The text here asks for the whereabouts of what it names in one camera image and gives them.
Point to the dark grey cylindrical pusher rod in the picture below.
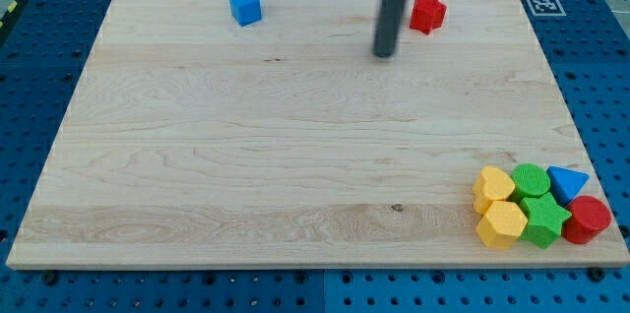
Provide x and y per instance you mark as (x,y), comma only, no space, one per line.
(388,26)

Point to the blue cube block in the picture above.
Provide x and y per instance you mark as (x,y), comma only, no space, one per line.
(246,12)

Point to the red star block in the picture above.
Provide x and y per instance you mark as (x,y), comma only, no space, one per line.
(427,15)

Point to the white fiducial marker tag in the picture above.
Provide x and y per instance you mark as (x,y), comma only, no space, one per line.
(546,8)

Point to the yellow heart block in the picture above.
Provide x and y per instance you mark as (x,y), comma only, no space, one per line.
(493,184)

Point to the light wooden board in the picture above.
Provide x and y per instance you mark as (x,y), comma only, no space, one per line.
(193,143)

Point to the green cylinder block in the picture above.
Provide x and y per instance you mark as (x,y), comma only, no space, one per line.
(531,181)

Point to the yellow hexagon block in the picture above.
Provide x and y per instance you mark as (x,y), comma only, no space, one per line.
(502,225)

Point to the blue triangle block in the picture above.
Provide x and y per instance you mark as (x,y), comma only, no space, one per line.
(566,184)

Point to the green star block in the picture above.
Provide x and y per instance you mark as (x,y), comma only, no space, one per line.
(546,219)

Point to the red cylinder block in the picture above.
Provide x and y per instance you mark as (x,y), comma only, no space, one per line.
(589,217)

